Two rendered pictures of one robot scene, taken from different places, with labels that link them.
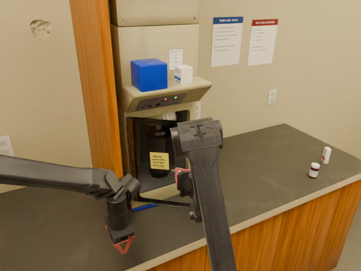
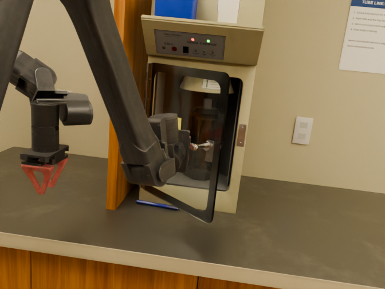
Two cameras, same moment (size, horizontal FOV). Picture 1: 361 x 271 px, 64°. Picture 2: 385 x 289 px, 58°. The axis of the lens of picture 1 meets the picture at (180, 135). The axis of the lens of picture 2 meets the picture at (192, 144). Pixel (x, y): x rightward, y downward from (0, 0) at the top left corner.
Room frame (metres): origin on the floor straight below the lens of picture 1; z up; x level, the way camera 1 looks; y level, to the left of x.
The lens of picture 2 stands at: (0.22, -0.50, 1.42)
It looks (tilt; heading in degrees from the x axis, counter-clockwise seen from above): 14 degrees down; 33
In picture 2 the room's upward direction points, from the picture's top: 6 degrees clockwise
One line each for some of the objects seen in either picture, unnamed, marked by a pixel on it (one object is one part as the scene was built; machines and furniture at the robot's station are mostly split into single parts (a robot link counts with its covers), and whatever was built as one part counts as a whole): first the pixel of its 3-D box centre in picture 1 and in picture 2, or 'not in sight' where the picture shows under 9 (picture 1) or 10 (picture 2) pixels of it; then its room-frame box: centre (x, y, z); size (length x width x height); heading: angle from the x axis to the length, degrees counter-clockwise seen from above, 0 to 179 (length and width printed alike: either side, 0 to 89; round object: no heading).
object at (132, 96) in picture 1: (168, 97); (201, 41); (1.06, 0.05, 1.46); 0.32 x 0.11 x 0.10; 118
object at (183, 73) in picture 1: (183, 74); (228, 12); (1.09, -0.01, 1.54); 0.05 x 0.05 x 0.06; 29
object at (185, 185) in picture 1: (191, 186); (172, 152); (0.85, -0.04, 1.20); 0.07 x 0.07 x 0.10; 28
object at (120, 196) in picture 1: (117, 201); (47, 113); (0.68, 0.18, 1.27); 0.07 x 0.06 x 0.07; 162
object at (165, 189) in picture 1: (167, 165); (179, 139); (1.00, 0.05, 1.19); 0.30 x 0.01 x 0.40; 79
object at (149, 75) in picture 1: (149, 74); (177, 2); (1.02, 0.11, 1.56); 0.10 x 0.10 x 0.09; 28
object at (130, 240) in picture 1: (121, 239); (43, 172); (0.67, 0.18, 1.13); 0.07 x 0.07 x 0.09; 28
